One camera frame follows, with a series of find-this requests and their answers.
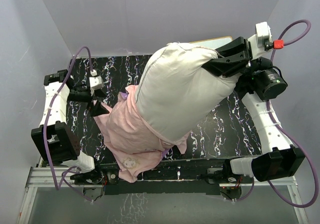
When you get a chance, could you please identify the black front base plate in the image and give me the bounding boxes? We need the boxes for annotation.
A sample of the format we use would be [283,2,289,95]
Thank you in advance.
[102,158,225,196]

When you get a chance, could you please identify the purple Elsa print pillowcase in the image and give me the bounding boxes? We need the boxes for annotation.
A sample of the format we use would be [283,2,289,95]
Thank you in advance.
[94,85,188,183]

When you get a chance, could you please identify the white pillow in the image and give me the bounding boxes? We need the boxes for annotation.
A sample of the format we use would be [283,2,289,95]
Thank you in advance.
[135,42,240,142]

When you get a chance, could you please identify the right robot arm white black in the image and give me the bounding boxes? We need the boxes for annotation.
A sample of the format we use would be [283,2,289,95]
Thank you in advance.
[202,35,305,183]

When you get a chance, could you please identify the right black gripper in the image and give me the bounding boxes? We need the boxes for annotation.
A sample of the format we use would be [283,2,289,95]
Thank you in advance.
[195,38,273,79]

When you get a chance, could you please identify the aluminium table frame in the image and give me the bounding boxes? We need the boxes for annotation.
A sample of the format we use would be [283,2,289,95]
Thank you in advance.
[17,50,310,224]

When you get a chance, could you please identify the small whiteboard with orange frame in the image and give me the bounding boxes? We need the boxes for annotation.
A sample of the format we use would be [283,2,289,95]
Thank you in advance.
[190,36,233,49]

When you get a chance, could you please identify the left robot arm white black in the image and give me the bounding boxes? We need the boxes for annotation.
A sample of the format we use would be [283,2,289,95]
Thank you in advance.
[31,69,109,184]

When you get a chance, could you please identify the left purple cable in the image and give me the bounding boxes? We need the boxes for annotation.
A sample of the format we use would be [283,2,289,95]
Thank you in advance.
[42,46,95,202]

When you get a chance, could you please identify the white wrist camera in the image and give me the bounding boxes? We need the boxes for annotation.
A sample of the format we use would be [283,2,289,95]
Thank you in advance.
[255,21,285,51]
[89,69,104,91]

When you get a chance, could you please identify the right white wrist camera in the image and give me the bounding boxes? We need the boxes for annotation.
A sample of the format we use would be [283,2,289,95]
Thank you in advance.
[255,21,285,51]

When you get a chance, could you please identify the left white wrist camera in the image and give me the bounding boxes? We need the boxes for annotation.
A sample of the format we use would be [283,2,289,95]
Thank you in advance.
[89,69,104,91]

